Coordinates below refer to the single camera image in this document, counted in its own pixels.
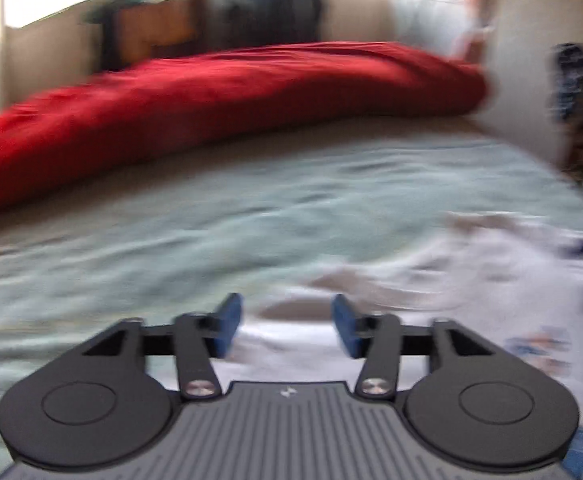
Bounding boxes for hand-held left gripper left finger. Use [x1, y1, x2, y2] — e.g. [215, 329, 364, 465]
[82, 292, 244, 401]

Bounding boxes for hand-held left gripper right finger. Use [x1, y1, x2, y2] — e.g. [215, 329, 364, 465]
[331, 294, 497, 401]

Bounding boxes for white long-sleeve shirt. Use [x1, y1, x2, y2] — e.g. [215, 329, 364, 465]
[256, 210, 583, 480]

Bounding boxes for red duvet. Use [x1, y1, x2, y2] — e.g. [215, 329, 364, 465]
[0, 41, 488, 218]

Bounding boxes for wooden desk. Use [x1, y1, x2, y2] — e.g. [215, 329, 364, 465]
[84, 0, 207, 71]

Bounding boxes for navy patterned cloth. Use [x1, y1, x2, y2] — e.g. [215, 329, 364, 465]
[551, 42, 583, 186]

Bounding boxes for dark hanging jackets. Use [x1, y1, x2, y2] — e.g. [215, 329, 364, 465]
[221, 0, 322, 48]

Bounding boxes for orange curtain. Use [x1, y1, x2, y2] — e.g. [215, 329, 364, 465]
[451, 0, 497, 63]

